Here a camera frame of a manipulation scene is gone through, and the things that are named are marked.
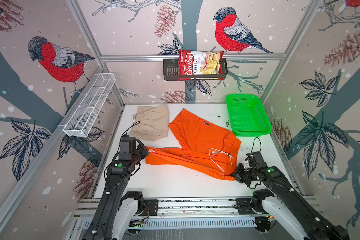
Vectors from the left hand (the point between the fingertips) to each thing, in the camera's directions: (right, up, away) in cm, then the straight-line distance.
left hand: (144, 147), depth 77 cm
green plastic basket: (+69, +17, +33) cm, 79 cm away
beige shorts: (-4, +11, +30) cm, 32 cm away
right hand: (+45, -17, +3) cm, 48 cm away
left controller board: (-2, -36, -6) cm, 36 cm away
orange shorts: (+37, -4, +18) cm, 41 cm away
